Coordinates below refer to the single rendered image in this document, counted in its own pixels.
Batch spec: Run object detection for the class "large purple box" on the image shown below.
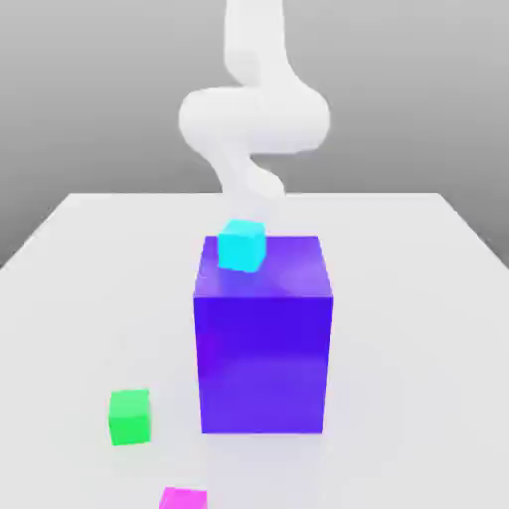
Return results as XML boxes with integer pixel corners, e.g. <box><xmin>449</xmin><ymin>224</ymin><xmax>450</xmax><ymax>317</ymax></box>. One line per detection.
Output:
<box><xmin>192</xmin><ymin>235</ymin><xmax>334</xmax><ymax>435</ymax></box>

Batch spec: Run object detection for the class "small cyan cube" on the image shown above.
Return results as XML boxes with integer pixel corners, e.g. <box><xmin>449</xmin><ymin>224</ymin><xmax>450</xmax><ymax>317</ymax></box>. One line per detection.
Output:
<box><xmin>217</xmin><ymin>219</ymin><xmax>266</xmax><ymax>274</ymax></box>

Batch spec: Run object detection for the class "small magenta cube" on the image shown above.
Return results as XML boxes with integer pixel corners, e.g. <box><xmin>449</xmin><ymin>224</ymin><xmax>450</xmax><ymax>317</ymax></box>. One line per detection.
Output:
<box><xmin>158</xmin><ymin>486</ymin><xmax>209</xmax><ymax>509</ymax></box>

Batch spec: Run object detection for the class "small green cube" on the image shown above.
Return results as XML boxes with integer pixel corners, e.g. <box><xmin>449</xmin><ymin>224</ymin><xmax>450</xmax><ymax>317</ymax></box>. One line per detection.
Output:
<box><xmin>107</xmin><ymin>388</ymin><xmax>152</xmax><ymax>447</ymax></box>

